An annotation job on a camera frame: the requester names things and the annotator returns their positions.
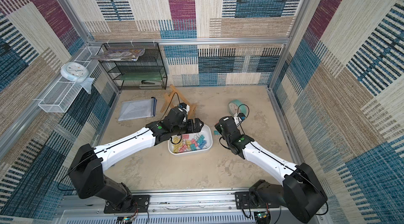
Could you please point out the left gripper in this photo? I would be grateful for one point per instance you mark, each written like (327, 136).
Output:
(191, 128)

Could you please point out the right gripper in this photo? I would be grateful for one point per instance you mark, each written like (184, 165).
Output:
(218, 125)

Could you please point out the white plastic storage box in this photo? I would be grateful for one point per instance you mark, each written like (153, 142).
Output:
(192, 143)

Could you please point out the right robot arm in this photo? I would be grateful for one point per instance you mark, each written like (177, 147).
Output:
(298, 188)

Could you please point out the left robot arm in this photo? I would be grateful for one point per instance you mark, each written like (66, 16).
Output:
(88, 166)

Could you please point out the green round alarm clock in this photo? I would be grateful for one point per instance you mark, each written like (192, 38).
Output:
(236, 106)

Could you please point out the wooden easel stand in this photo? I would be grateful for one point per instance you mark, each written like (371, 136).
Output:
(176, 94)

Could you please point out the black stapler on shelf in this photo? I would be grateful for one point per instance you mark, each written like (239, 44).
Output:
(151, 83)

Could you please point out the green folder on shelf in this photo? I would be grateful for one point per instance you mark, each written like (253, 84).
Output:
(141, 76)

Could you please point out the black mesh shelf rack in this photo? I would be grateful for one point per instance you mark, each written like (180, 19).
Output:
(150, 61)

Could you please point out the magazine on shelf top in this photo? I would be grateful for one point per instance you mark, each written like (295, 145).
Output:
(119, 55)

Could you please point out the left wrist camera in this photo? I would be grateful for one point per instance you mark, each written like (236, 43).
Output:
(184, 107)

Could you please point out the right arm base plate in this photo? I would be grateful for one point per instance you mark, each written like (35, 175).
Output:
(243, 200)

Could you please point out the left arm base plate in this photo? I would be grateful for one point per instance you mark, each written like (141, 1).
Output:
(139, 204)

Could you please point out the white round wall clock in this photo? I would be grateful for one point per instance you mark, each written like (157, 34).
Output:
(74, 72)

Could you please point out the white wire mesh basket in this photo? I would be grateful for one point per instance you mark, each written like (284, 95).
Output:
(61, 95)

